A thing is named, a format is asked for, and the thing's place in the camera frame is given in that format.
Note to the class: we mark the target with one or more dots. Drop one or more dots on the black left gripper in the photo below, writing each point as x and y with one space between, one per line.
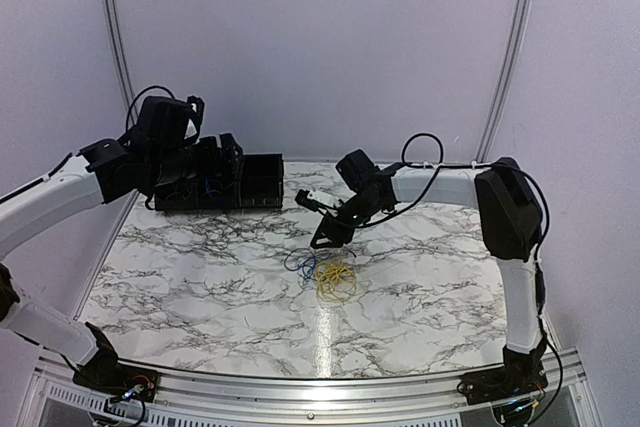
211 165

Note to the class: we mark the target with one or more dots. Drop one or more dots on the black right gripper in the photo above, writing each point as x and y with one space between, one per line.
330 228

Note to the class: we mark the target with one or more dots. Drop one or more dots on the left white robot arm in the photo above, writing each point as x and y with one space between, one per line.
96 175

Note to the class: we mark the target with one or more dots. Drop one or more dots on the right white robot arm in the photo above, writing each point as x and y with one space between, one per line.
511 219

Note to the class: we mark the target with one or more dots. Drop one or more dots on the black compartment tray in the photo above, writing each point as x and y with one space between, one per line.
247 182

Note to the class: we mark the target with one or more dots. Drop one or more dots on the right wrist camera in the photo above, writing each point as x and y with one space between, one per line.
316 200

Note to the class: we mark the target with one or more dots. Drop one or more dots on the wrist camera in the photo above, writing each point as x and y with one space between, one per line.
196 115
316 200

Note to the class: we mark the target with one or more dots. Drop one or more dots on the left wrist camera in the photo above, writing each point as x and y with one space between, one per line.
196 115

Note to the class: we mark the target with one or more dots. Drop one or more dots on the left aluminium corner post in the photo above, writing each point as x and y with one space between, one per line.
118 51

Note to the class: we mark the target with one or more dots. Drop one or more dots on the aluminium corner post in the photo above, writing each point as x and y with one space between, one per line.
513 47
118 51

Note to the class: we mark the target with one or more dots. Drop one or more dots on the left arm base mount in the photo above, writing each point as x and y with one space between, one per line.
120 381

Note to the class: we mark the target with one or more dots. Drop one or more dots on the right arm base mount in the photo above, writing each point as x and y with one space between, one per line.
499 383

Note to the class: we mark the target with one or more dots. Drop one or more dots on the right aluminium corner post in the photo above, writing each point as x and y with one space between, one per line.
513 47

